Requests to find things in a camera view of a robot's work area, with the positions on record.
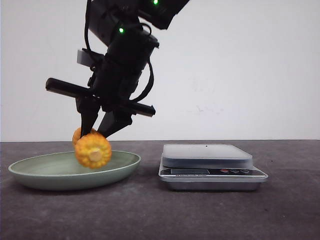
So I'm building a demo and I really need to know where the black claw gripper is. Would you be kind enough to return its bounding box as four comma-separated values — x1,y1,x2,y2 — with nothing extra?
45,53,156,138

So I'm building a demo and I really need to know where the yellow corn cob piece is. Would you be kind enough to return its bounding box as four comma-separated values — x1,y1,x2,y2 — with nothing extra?
72,127,112,169

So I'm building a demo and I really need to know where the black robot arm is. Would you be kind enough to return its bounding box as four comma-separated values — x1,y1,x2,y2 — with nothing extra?
45,0,187,137

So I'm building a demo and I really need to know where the green oval plate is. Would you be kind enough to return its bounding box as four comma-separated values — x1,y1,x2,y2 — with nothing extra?
8,150,141,191

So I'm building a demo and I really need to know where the silver digital kitchen scale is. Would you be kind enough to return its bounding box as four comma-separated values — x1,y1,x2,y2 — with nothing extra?
158,143,268,191

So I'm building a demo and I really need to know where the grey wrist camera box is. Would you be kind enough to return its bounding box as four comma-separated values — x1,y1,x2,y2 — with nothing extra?
76,49,95,67

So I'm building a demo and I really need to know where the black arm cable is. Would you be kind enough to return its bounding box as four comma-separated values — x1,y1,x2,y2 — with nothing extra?
129,59,155,102

